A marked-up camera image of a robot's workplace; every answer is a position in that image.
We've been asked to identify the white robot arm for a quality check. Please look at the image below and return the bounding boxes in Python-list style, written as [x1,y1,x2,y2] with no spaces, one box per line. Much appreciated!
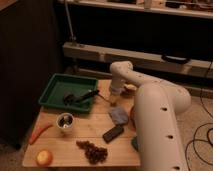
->
[109,61,191,171]

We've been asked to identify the grey crumpled cloth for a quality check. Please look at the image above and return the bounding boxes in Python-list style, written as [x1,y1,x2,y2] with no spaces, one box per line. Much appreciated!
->
[108,106,129,125]

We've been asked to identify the black rectangular block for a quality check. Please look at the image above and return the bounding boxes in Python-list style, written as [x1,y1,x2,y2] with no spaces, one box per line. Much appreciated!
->
[103,125,124,143]

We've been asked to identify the green plastic tray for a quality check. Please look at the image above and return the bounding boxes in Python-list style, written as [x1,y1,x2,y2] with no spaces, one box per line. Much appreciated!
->
[38,73,98,113]

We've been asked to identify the green sponge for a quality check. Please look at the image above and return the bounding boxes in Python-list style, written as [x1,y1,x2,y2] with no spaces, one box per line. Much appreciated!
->
[131,136,138,151]

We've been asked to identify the bunch of dark grapes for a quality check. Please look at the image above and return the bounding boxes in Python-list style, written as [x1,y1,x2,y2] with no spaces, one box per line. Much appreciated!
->
[76,141,108,164]

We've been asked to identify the metal pole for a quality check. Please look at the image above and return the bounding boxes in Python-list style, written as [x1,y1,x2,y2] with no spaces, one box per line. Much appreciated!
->
[64,0,76,45]

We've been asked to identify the black object on shelf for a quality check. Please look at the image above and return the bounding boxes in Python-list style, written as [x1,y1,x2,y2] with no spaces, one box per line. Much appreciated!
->
[161,55,191,64]

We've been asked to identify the orange carrot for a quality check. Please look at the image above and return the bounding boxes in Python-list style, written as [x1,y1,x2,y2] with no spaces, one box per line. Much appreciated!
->
[29,123,52,145]

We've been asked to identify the yellow red apple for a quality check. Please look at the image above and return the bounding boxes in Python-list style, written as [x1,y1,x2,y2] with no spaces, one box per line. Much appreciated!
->
[36,150,53,167]

